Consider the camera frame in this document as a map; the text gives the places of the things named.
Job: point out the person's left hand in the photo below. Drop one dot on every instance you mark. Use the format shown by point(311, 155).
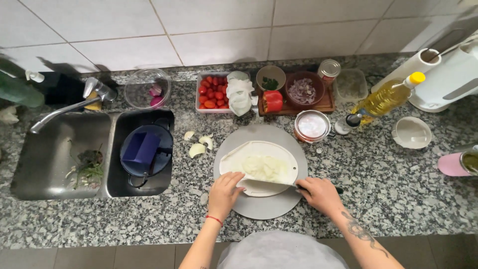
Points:
point(220, 196)

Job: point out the person's right hand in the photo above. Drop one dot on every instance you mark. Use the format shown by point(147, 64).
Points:
point(323, 194)

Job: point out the grey round board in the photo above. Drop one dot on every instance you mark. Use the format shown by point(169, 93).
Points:
point(261, 207)

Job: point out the white oval cutting board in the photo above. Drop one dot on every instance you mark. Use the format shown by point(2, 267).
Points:
point(239, 157)

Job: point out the white onion peel piece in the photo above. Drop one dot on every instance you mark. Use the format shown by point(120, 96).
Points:
point(206, 141)
point(189, 135)
point(196, 150)

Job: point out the pile of chopped white onion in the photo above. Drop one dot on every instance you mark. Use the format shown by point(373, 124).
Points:
point(266, 168)

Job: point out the glass jar with white lid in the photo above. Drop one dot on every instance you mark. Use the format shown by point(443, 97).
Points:
point(312, 126)

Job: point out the person's white apron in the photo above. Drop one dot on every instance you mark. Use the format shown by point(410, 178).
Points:
point(280, 252)

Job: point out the small black-capped shaker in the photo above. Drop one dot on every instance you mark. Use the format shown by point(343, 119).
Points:
point(345, 125)

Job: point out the dark blue pot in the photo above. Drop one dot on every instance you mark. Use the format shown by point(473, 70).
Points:
point(164, 149)

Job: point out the wooden serving board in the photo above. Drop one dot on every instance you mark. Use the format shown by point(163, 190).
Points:
point(295, 109)

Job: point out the blue plastic container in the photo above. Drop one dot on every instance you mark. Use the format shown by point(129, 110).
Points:
point(141, 147)

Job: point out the heap of cherry tomatoes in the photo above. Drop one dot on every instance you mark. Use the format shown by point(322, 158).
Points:
point(212, 93)

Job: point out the crumpled white plastic bag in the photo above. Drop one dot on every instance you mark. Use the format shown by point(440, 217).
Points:
point(239, 93)

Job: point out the chopped red onion heap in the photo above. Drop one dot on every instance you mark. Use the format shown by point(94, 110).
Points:
point(301, 91)

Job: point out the red bell pepper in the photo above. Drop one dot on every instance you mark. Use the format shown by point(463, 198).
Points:
point(273, 101)

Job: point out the white plastic cup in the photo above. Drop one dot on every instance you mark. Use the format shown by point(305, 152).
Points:
point(410, 132)

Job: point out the clear plastic container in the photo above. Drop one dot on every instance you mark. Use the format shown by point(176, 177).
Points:
point(351, 86)

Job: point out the yellow-capped oil bottle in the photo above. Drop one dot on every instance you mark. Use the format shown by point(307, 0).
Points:
point(384, 99)

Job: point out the brown bowl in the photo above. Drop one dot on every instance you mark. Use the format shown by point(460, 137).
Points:
point(315, 80)

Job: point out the clear plastic tomato tray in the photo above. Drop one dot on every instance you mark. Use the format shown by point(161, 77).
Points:
point(198, 80)

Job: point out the red onion pieces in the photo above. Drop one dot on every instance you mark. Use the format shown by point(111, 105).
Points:
point(157, 96)

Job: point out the tin can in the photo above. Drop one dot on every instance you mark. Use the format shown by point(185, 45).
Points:
point(329, 70)

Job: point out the beige bowl with herbs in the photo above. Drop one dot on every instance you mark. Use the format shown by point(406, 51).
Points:
point(270, 76)

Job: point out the pink tumbler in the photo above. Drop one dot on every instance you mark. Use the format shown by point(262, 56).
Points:
point(450, 164)

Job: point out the clear glass bowl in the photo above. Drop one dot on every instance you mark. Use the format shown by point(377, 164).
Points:
point(138, 89)

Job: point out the vegetable scraps heap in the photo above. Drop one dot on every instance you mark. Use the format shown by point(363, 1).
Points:
point(89, 164)

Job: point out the paper towel roll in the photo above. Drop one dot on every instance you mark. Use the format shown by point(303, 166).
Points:
point(405, 73)

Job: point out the yellow sponge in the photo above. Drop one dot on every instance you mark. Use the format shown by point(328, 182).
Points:
point(94, 104)

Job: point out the white kitchen appliance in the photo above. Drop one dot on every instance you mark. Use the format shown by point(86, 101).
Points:
point(448, 80)

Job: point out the chrome sink faucet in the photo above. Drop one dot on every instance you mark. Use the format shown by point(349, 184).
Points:
point(67, 110)

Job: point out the steel double sink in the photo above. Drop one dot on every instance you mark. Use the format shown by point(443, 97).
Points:
point(48, 157)

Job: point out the white crumpled scrap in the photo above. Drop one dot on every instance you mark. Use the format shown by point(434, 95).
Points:
point(8, 115)

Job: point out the green dish soap bottle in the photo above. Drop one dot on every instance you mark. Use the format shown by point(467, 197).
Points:
point(18, 91)

